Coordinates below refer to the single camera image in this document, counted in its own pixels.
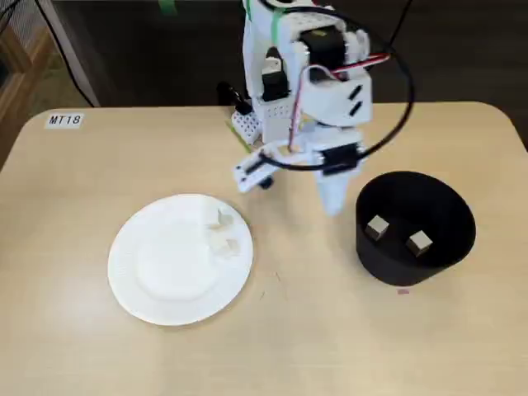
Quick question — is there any white block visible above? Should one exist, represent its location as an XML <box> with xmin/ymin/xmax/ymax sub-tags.
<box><xmin>404</xmin><ymin>230</ymin><xmax>433</xmax><ymax>257</ymax></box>
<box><xmin>210</xmin><ymin>235</ymin><xmax>243</xmax><ymax>257</ymax></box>
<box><xmin>365</xmin><ymin>214</ymin><xmax>391</xmax><ymax>241</ymax></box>
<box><xmin>205</xmin><ymin>208</ymin><xmax>235</xmax><ymax>230</ymax></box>

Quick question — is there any black power cable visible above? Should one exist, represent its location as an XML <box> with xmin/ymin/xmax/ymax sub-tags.
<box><xmin>387</xmin><ymin>0</ymin><xmax>414</xmax><ymax>49</ymax></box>

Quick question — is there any white paper plate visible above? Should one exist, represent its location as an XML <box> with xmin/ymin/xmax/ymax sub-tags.
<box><xmin>106</xmin><ymin>192</ymin><xmax>255</xmax><ymax>328</ymax></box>

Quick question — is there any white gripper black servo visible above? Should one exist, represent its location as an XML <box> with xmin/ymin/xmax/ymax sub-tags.
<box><xmin>288</xmin><ymin>122</ymin><xmax>367</xmax><ymax>218</ymax></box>

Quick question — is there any white MT18 label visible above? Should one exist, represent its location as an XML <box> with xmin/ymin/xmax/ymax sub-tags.
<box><xmin>44</xmin><ymin>112</ymin><xmax>83</xmax><ymax>130</ymax></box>

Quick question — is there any black pot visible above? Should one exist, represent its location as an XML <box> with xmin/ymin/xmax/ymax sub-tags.
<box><xmin>354</xmin><ymin>170</ymin><xmax>478</xmax><ymax>288</ymax></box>

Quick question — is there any green base plate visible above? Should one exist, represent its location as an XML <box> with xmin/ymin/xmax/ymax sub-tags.
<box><xmin>224</xmin><ymin>118</ymin><xmax>255</xmax><ymax>154</ymax></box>

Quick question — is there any wooden shelf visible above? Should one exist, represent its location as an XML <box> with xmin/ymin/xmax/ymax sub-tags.
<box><xmin>0</xmin><ymin>24</ymin><xmax>54</xmax><ymax>166</ymax></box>

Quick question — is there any thin black cable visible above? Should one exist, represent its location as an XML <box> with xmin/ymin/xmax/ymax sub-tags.
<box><xmin>35</xmin><ymin>0</ymin><xmax>94</xmax><ymax>107</ymax></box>

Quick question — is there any red white servo wire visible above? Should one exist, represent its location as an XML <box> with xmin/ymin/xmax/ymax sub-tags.
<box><xmin>287</xmin><ymin>52</ymin><xmax>393</xmax><ymax>154</ymax></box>

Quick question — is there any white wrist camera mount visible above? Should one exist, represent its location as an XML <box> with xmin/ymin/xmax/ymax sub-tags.
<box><xmin>233</xmin><ymin>139</ymin><xmax>292</xmax><ymax>194</ymax></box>

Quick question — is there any black camera cable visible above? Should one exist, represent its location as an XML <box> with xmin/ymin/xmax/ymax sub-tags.
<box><xmin>259</xmin><ymin>0</ymin><xmax>416</xmax><ymax>172</ymax></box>

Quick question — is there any gray metal post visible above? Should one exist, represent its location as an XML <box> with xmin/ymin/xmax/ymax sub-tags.
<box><xmin>39</xmin><ymin>0</ymin><xmax>102</xmax><ymax>107</ymax></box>

